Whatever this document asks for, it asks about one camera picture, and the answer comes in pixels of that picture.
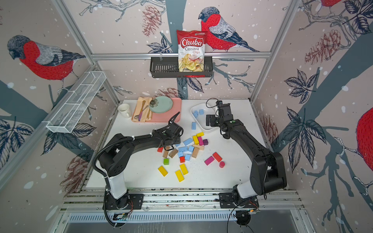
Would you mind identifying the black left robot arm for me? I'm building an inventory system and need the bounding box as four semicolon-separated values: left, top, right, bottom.
92;122;184;209

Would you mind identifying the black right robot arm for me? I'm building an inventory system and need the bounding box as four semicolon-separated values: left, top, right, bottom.
206;99;288;206

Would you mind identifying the brown wood block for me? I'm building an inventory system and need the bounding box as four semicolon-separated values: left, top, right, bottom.
169;149;178;158

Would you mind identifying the tan wood block left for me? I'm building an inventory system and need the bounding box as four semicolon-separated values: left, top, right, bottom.
163;149;169;158

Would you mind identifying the pink plastic tray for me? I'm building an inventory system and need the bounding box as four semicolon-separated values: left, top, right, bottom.
146;98;182;123

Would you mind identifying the green cube block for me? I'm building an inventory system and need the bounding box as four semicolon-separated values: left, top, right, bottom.
163;158;170;165

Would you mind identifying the white rectangular plastic bin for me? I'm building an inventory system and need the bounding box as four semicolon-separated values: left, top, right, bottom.
190;103;217;133

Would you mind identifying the yellow striped block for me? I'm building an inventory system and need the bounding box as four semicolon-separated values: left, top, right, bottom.
192;135;199;145

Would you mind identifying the natural wood block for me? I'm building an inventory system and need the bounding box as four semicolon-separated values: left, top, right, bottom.
192;147;200;158

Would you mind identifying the green floral plate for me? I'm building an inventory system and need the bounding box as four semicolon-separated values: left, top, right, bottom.
149;96;173;114

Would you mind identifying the yellow block front left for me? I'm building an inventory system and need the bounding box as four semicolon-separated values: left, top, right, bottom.
158;166;168;177

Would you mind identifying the yellow block front right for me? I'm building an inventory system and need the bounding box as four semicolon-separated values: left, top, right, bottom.
180;164;188;175

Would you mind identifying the red block right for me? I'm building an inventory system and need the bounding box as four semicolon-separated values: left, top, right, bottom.
213;152;222;162

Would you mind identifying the yellow block front middle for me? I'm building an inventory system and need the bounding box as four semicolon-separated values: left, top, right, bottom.
175;170;184;182

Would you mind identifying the magenta rectangular block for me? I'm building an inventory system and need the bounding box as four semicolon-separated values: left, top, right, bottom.
204;156;215;166

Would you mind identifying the white ceramic mug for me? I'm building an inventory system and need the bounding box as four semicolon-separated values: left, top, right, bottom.
118;103;132;119

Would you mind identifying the Chuba cassava chips bag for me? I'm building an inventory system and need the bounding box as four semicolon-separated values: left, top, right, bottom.
176;30;207;72

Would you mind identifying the purple handled spoon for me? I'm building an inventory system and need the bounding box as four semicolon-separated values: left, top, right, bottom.
138;101;146;122

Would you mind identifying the black wire wall basket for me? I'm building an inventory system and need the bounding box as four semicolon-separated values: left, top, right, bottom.
150;56;214;79

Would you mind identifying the white wire wall shelf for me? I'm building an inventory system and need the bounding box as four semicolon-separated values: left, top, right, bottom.
46;71;106;133

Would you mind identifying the aluminium mounting rail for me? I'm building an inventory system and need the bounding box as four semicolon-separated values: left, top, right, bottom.
60;189;305;212

